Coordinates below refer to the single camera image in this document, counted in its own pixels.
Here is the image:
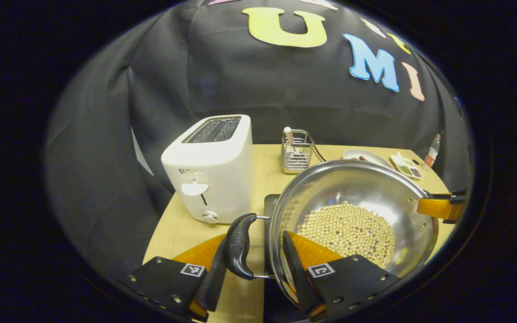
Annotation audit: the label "white toaster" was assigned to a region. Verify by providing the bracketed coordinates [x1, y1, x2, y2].
[161, 114, 254, 225]

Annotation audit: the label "clear water bottle red label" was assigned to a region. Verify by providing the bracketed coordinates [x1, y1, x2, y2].
[424, 133, 441, 168]

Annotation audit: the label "black induction cooktop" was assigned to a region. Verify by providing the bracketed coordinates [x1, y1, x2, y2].
[263, 194, 296, 323]

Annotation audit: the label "wire utensil holder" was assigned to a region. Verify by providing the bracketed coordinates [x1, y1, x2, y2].
[281, 129, 315, 174]

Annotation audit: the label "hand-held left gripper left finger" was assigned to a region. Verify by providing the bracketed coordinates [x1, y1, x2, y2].
[119, 233, 230, 323]

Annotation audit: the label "white divided bean dish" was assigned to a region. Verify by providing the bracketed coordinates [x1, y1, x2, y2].
[390, 152, 423, 180]

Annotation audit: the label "white oval plate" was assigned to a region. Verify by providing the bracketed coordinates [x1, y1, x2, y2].
[342, 148, 394, 170]

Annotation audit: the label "soybeans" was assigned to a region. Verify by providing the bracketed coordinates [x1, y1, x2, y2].
[297, 201, 396, 269]

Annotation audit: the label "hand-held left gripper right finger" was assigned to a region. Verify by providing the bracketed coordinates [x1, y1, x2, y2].
[282, 230, 402, 320]

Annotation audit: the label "steel pot with black handle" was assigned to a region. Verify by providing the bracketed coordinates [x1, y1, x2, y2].
[223, 159, 439, 310]

